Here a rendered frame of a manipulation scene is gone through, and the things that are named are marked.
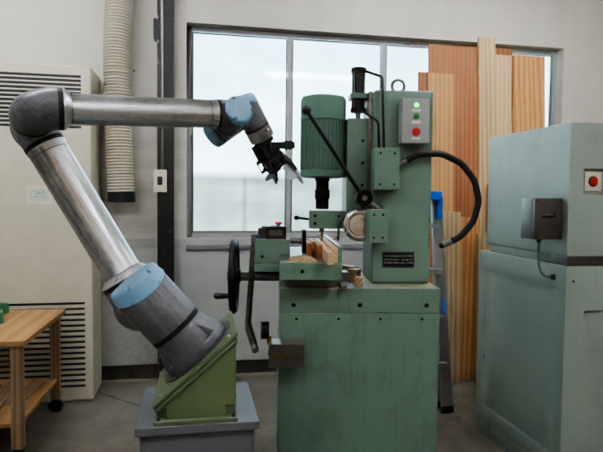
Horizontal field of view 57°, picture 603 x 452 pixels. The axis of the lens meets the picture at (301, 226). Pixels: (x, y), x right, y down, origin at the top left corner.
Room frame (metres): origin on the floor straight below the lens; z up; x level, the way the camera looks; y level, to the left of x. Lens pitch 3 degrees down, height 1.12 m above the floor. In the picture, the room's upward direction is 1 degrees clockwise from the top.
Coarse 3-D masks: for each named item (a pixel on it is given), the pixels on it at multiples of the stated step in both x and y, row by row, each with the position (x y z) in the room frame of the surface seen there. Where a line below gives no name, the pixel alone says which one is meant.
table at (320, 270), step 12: (300, 252) 2.21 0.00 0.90; (264, 264) 2.07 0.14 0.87; (276, 264) 2.08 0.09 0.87; (288, 264) 1.87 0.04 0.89; (300, 264) 1.87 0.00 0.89; (312, 264) 1.87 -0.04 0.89; (324, 264) 1.87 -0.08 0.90; (336, 264) 1.88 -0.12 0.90; (288, 276) 1.87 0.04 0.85; (300, 276) 1.87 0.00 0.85; (312, 276) 1.87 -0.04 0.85; (324, 276) 1.87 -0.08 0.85; (336, 276) 1.88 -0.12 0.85
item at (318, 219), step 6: (312, 210) 2.16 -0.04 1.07; (318, 210) 2.17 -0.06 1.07; (324, 210) 2.19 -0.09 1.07; (330, 210) 2.20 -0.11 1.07; (312, 216) 2.14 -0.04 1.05; (318, 216) 2.14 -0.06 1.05; (324, 216) 2.14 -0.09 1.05; (330, 216) 2.14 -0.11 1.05; (336, 216) 2.14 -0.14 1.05; (342, 216) 2.14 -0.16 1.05; (312, 222) 2.14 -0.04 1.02; (318, 222) 2.14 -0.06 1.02; (324, 222) 2.14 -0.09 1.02; (330, 222) 2.14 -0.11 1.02; (336, 222) 2.14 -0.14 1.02; (342, 222) 2.14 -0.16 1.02; (312, 228) 2.14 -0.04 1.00; (318, 228) 2.14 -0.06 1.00; (324, 228) 2.14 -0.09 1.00; (330, 228) 2.14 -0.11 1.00; (336, 228) 2.14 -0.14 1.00; (342, 228) 2.14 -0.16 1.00
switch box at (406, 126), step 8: (400, 104) 2.05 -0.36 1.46; (408, 104) 2.02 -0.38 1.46; (424, 104) 2.02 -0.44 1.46; (400, 112) 2.05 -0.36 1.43; (408, 112) 2.02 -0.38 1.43; (416, 112) 2.02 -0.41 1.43; (424, 112) 2.02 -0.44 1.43; (400, 120) 2.04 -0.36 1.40; (408, 120) 2.02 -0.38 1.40; (416, 120) 2.02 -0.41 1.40; (424, 120) 2.02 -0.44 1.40; (400, 128) 2.04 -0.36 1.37; (408, 128) 2.02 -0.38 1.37; (424, 128) 2.02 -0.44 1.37; (400, 136) 2.04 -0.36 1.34; (408, 136) 2.02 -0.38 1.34; (416, 136) 2.02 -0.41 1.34; (424, 136) 2.02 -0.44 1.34
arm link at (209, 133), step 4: (204, 128) 1.84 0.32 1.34; (208, 128) 1.81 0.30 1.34; (212, 128) 1.81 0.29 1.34; (244, 128) 1.89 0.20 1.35; (204, 132) 1.86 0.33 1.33; (208, 132) 1.83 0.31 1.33; (212, 132) 1.81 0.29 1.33; (216, 132) 1.81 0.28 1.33; (220, 132) 1.80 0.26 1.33; (208, 136) 1.86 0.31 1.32; (212, 136) 1.83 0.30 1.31; (216, 136) 1.81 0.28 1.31; (220, 136) 1.82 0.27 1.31; (224, 136) 1.82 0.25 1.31; (228, 136) 1.82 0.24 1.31; (232, 136) 1.84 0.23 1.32; (212, 140) 1.85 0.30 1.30; (216, 140) 1.82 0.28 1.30; (220, 140) 1.82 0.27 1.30; (224, 140) 1.84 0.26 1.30; (228, 140) 1.86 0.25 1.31; (216, 144) 1.85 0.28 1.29; (220, 144) 1.84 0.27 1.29
